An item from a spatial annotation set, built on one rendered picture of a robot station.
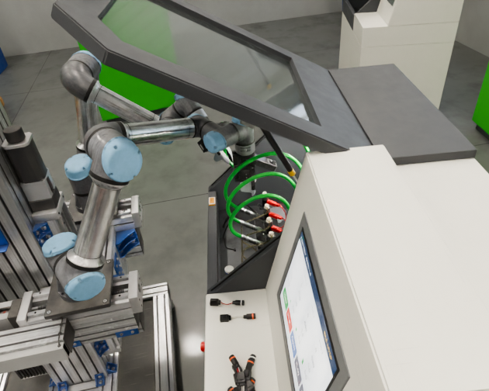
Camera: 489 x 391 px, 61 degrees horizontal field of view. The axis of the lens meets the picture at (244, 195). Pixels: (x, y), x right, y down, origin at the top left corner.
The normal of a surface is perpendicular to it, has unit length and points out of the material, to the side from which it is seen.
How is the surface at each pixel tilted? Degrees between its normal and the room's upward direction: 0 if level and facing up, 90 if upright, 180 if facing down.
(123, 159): 84
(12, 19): 90
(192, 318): 0
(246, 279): 90
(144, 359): 0
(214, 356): 0
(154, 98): 90
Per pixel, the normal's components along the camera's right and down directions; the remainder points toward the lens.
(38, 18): 0.19, 0.59
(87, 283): 0.58, 0.55
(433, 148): -0.07, -0.79
